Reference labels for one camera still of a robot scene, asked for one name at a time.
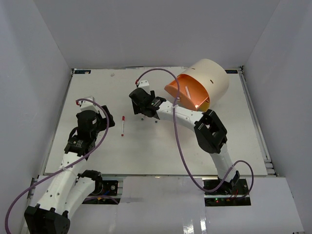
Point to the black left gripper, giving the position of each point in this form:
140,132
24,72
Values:
110,122

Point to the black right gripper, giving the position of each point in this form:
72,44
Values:
137,109

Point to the red cap marker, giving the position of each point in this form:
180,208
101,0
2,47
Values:
122,126

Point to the white pen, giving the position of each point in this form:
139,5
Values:
187,92

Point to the pink top drawer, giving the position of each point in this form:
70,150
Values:
192,94

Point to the yellow drawer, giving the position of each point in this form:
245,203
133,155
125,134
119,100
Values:
204,106

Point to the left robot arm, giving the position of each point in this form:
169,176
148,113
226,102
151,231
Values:
67,191

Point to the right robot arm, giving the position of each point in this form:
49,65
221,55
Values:
208,132

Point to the left XDOF logo sticker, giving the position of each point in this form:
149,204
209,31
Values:
82,71

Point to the cream round drawer cabinet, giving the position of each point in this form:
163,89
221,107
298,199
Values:
212,76

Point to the dark XDOF logo sticker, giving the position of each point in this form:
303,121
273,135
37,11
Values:
231,71

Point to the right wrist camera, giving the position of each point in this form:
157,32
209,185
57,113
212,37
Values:
144,84

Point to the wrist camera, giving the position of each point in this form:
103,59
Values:
144,84
86,105

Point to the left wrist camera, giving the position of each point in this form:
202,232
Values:
86,105

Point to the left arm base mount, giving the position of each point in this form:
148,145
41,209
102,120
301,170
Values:
105,193

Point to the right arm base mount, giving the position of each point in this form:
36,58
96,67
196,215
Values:
223,198

